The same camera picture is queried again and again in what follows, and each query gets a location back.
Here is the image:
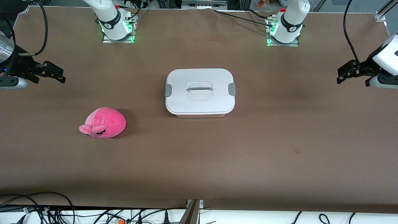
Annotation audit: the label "pink plush toy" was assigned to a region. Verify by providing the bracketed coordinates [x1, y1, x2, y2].
[79, 107, 127, 139]

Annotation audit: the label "aluminium profile beam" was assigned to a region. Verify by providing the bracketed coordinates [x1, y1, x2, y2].
[179, 199, 204, 224]

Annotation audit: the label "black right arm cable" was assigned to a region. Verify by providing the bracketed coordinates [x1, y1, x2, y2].
[18, 0, 49, 56]

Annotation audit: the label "orange colourful figure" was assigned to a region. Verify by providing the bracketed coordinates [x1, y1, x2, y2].
[257, 0, 280, 8]

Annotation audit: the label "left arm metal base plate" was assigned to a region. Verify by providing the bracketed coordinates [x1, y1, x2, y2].
[266, 16, 300, 47]

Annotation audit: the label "black cable on table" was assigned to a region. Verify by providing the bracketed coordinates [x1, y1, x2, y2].
[212, 9, 277, 27]

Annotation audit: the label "black looped cable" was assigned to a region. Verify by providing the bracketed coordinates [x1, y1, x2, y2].
[0, 192, 75, 224]

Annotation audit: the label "pink translucent plastic box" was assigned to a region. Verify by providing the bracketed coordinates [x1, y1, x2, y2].
[174, 111, 228, 119]

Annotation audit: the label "aluminium corner bracket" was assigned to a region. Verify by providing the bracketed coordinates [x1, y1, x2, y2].
[375, 0, 398, 22]

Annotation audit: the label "white box lid grey clips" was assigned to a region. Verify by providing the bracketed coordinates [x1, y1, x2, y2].
[165, 68, 236, 115]

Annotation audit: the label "brown table cover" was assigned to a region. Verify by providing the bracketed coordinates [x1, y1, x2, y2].
[0, 6, 398, 213]

